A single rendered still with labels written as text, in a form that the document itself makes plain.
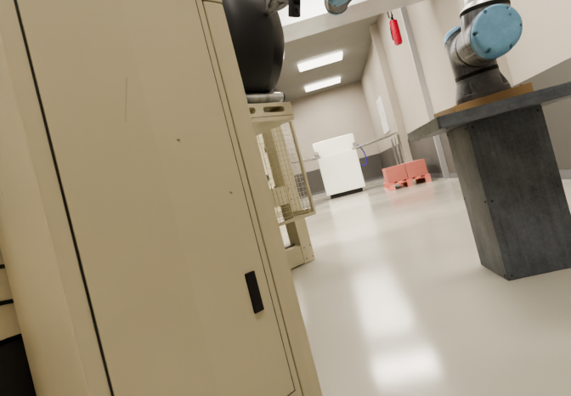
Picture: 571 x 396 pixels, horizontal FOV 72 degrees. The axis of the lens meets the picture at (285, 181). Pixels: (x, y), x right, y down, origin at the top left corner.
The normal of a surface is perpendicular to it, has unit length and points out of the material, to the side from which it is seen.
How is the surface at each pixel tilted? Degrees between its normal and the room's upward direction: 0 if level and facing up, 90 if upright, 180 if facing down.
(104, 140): 90
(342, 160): 90
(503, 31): 98
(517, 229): 90
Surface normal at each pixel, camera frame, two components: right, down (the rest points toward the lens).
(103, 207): 0.65, -0.18
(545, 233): -0.12, 0.01
